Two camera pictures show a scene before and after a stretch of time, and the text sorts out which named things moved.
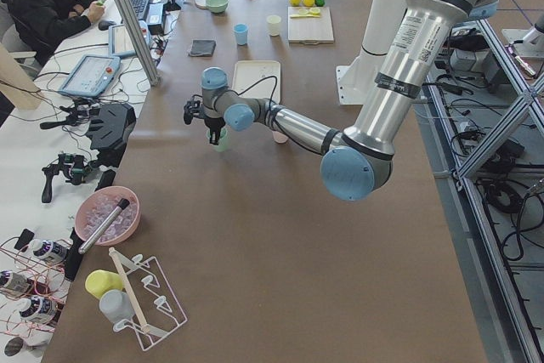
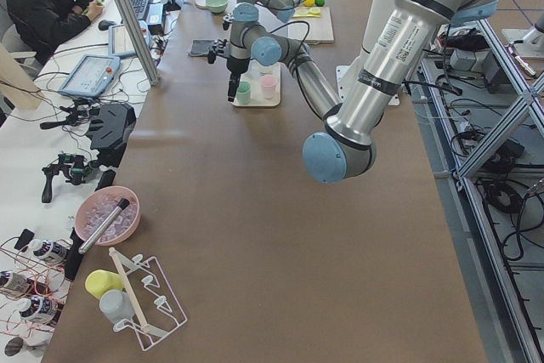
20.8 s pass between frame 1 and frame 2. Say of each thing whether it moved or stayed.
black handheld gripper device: stayed
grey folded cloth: stayed
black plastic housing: stayed
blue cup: moved
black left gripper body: moved
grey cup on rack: stayed
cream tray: stayed
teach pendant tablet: stayed
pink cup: moved
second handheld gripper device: stayed
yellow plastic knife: stayed
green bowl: stayed
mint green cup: moved
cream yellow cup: moved
